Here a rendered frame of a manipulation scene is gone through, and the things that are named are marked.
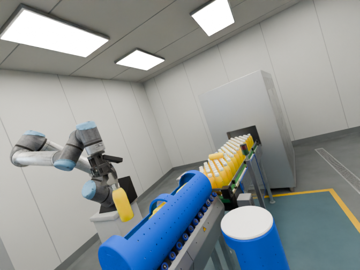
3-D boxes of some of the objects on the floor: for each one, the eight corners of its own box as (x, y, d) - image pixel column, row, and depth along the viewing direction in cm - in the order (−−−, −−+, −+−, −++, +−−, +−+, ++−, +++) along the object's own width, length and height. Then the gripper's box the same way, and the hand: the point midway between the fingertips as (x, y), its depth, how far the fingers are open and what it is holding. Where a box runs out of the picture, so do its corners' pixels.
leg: (223, 295, 167) (202, 234, 162) (225, 289, 171) (204, 230, 167) (229, 297, 163) (207, 235, 159) (231, 291, 168) (210, 231, 164)
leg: (238, 299, 159) (216, 235, 154) (239, 293, 164) (218, 231, 159) (244, 301, 156) (222, 237, 151) (246, 294, 160) (224, 232, 156)
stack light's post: (278, 262, 180) (245, 160, 172) (278, 259, 183) (246, 159, 175) (282, 263, 178) (249, 160, 170) (283, 260, 181) (250, 158, 173)
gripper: (82, 158, 92) (98, 195, 94) (94, 154, 86) (111, 194, 87) (97, 152, 99) (112, 187, 101) (109, 148, 93) (124, 185, 95)
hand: (114, 185), depth 96 cm, fingers closed on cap, 4 cm apart
